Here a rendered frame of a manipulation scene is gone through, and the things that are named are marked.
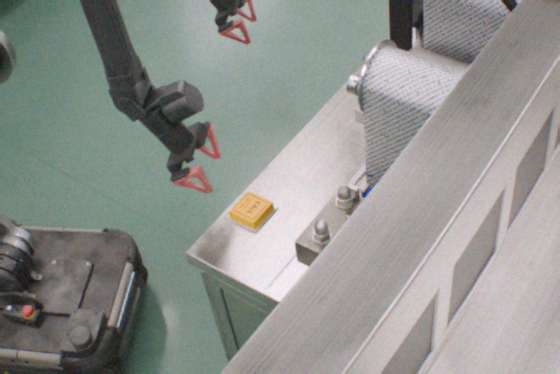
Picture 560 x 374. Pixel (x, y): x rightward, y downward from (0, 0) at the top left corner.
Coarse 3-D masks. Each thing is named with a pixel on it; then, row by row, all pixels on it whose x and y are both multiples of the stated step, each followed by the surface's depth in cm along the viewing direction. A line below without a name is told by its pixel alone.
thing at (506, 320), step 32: (544, 192) 95; (544, 224) 91; (512, 256) 89; (544, 256) 88; (480, 288) 86; (512, 288) 85; (544, 288) 85; (480, 320) 83; (512, 320) 83; (544, 320) 82; (448, 352) 81; (480, 352) 80; (512, 352) 80; (544, 352) 79
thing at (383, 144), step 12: (372, 120) 143; (372, 132) 145; (384, 132) 143; (396, 132) 141; (372, 144) 147; (384, 144) 145; (396, 144) 143; (372, 156) 149; (384, 156) 147; (396, 156) 145; (372, 168) 152; (384, 168) 150; (372, 180) 154
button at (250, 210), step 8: (248, 192) 172; (240, 200) 171; (248, 200) 170; (256, 200) 170; (264, 200) 170; (232, 208) 169; (240, 208) 169; (248, 208) 169; (256, 208) 169; (264, 208) 168; (272, 208) 170; (232, 216) 169; (240, 216) 168; (248, 216) 167; (256, 216) 167; (264, 216) 169; (248, 224) 168; (256, 224) 167
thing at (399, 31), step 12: (396, 0) 164; (408, 0) 162; (420, 0) 168; (396, 12) 166; (408, 12) 164; (420, 12) 171; (396, 24) 168; (408, 24) 166; (420, 24) 173; (396, 36) 171; (408, 36) 169; (420, 36) 181; (408, 48) 171
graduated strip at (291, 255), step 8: (360, 168) 177; (352, 176) 175; (360, 176) 175; (352, 184) 174; (288, 256) 162; (296, 256) 161; (280, 264) 160; (288, 264) 160; (272, 272) 159; (280, 272) 159; (264, 280) 158; (272, 280) 158
